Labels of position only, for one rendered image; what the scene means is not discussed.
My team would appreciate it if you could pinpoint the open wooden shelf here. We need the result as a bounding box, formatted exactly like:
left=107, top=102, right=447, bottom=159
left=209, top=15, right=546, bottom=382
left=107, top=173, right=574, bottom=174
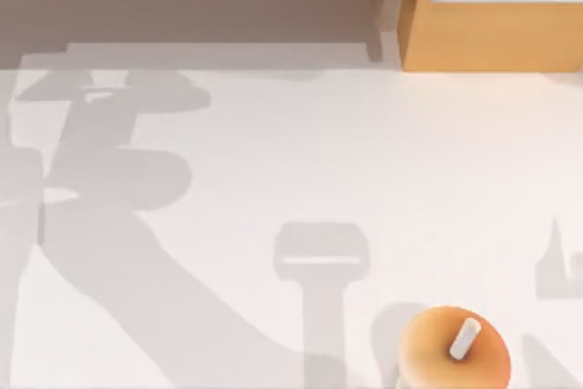
left=0, top=0, right=411, bottom=72

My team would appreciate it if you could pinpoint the light wooden cupboard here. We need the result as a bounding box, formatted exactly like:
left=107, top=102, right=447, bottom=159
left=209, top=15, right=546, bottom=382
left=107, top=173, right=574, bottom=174
left=396, top=0, right=583, bottom=74

